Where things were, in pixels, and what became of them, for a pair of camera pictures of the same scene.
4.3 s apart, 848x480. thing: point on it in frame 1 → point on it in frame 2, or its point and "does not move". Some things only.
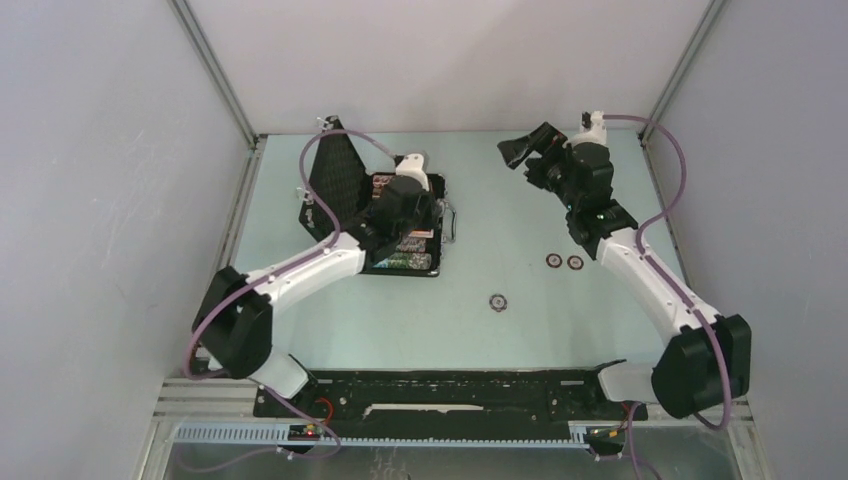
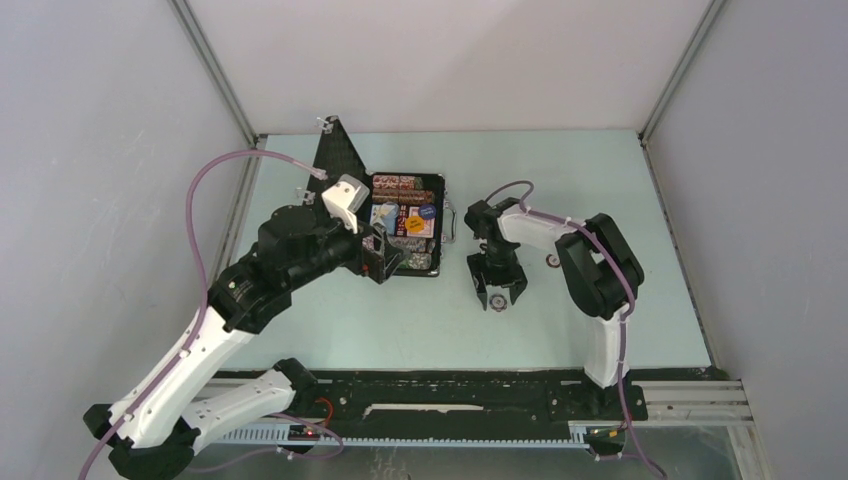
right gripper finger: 539,141 → 476,266
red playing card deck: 422,233 does not move
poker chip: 554,260 does not move
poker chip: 498,302 does not move
